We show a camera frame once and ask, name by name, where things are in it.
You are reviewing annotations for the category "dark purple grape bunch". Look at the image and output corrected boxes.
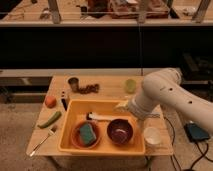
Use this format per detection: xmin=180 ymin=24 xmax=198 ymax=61
xmin=78 ymin=84 xmax=100 ymax=94

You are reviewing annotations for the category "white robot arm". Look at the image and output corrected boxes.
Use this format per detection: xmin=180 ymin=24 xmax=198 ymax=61
xmin=116 ymin=68 xmax=213 ymax=134

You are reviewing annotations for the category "purple bowl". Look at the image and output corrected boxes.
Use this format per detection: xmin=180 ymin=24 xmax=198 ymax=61
xmin=107 ymin=119 xmax=133 ymax=145

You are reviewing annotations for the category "orange plastic bowl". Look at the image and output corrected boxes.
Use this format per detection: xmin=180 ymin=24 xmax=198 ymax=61
xmin=70 ymin=121 xmax=101 ymax=149

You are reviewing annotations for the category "green plastic cup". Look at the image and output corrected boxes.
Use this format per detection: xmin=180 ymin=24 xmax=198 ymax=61
xmin=124 ymin=79 xmax=136 ymax=94

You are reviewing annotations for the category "green sponge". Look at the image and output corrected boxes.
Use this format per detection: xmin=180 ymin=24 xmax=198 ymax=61
xmin=79 ymin=123 xmax=97 ymax=146

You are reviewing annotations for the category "clear plastic cup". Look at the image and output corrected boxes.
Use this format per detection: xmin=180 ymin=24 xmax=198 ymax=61
xmin=144 ymin=127 xmax=162 ymax=146

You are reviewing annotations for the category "yellow plastic tub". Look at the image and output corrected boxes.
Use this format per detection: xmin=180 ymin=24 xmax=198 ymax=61
xmin=58 ymin=100 xmax=145 ymax=156

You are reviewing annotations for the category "dark metal cup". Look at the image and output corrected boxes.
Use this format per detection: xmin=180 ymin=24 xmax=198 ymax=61
xmin=68 ymin=77 xmax=79 ymax=93

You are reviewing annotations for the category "green cucumber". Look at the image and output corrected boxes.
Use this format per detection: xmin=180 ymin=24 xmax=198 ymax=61
xmin=37 ymin=111 xmax=62 ymax=129

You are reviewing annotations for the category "orange fruit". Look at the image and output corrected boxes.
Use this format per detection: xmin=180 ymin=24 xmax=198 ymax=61
xmin=45 ymin=96 xmax=56 ymax=108

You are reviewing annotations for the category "black foot pedal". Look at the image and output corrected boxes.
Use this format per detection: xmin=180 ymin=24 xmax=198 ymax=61
xmin=184 ymin=123 xmax=210 ymax=142

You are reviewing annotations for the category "wooden table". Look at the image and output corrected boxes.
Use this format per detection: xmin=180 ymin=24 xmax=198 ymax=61
xmin=27 ymin=76 xmax=173 ymax=156

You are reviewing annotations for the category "white handled brush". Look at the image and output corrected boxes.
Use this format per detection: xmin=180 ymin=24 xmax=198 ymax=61
xmin=86 ymin=112 xmax=114 ymax=121

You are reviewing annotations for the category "black handled knife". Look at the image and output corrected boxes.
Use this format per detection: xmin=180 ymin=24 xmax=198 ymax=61
xmin=61 ymin=91 xmax=68 ymax=111

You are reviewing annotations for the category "black cable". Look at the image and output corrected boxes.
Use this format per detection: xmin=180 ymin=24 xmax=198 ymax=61
xmin=163 ymin=116 xmax=213 ymax=171

